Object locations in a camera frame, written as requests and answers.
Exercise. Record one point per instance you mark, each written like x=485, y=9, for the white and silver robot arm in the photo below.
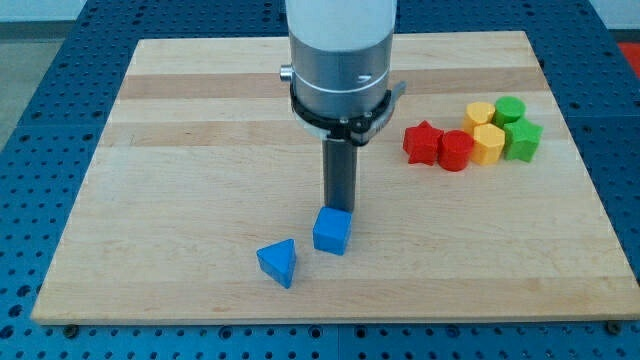
x=340, y=54

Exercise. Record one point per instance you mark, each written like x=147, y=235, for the grey pointer stick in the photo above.
x=339, y=172

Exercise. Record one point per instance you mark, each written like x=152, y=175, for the blue cube block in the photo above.
x=332, y=230

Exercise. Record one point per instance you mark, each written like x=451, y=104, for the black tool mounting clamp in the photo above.
x=358, y=130

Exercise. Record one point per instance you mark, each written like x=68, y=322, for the blue triangle block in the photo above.
x=278, y=261

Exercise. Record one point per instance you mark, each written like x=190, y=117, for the red star block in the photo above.
x=421, y=143

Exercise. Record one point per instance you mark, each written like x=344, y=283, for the red cylinder block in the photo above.
x=455, y=150

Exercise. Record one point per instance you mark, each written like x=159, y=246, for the wooden board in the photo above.
x=201, y=163

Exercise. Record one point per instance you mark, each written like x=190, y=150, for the yellow heart block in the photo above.
x=476, y=114

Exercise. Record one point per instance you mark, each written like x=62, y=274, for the yellow hexagon block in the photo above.
x=489, y=141

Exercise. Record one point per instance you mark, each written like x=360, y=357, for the green cylinder block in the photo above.
x=508, y=109

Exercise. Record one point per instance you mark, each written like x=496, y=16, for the green star block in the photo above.
x=522, y=138

